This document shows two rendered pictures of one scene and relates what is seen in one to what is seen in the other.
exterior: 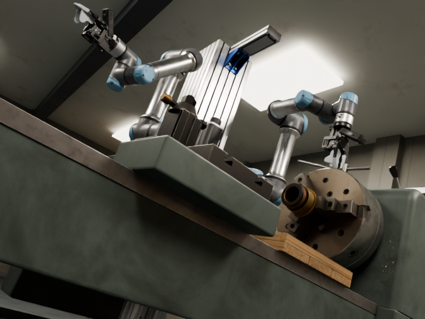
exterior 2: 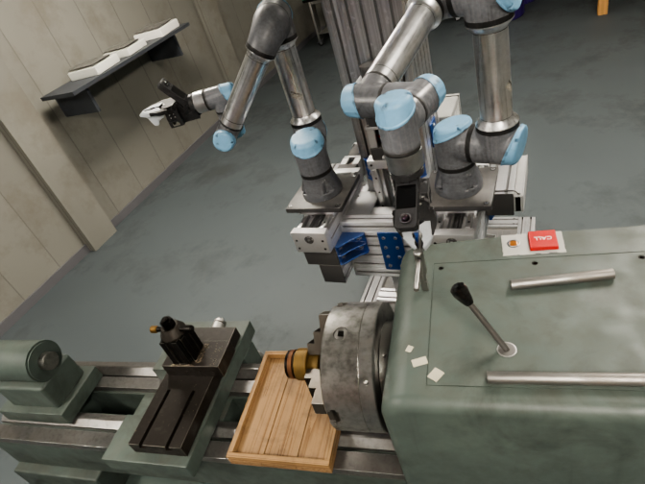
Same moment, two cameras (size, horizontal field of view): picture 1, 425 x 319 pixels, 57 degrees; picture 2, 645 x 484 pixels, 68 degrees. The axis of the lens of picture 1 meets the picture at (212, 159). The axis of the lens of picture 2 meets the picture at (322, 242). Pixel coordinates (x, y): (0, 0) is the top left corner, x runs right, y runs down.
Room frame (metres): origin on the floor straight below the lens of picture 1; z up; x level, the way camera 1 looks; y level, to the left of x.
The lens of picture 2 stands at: (0.86, -1.11, 2.04)
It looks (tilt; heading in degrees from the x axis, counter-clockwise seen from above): 36 degrees down; 62
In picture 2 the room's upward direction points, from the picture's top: 20 degrees counter-clockwise
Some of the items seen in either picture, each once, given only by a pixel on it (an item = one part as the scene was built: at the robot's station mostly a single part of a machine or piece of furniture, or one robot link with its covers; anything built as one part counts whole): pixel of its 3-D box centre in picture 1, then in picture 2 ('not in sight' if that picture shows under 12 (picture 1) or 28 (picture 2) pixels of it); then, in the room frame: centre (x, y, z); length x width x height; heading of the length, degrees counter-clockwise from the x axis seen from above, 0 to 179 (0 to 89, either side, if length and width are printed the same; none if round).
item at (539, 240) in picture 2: not in sight; (542, 241); (1.67, -0.63, 1.26); 0.06 x 0.06 x 0.02; 38
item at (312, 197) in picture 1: (300, 200); (305, 364); (1.13, -0.29, 1.08); 0.09 x 0.09 x 0.09; 38
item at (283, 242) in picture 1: (263, 252); (295, 404); (1.07, -0.21, 0.89); 0.36 x 0.30 x 0.04; 38
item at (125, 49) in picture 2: not in sight; (124, 48); (2.14, 3.74, 1.36); 0.33 x 0.32 x 0.08; 29
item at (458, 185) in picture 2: not in sight; (457, 173); (1.88, -0.21, 1.21); 0.15 x 0.15 x 0.10
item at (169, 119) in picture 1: (178, 135); (181, 344); (0.92, 0.10, 1.07); 0.07 x 0.07 x 0.10; 38
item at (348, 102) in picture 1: (346, 106); (397, 122); (1.44, -0.47, 1.65); 0.09 x 0.08 x 0.11; 15
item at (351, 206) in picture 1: (339, 208); (323, 393); (1.10, -0.40, 1.09); 0.12 x 0.11 x 0.05; 38
